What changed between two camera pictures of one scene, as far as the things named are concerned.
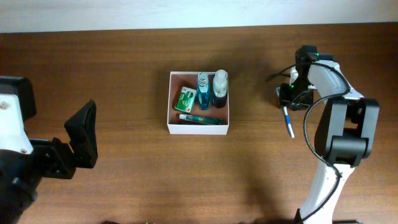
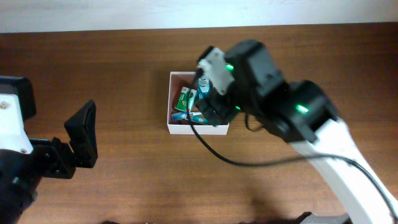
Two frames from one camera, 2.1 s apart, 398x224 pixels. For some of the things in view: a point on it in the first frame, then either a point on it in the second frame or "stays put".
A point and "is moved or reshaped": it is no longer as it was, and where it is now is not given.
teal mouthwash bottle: [203, 89] stays put
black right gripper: [292, 100] -> [218, 106]
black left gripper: [58, 158] stays put
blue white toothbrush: [286, 116] is moved or reshaped
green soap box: [186, 99] stays put
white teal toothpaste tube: [199, 119] stays put
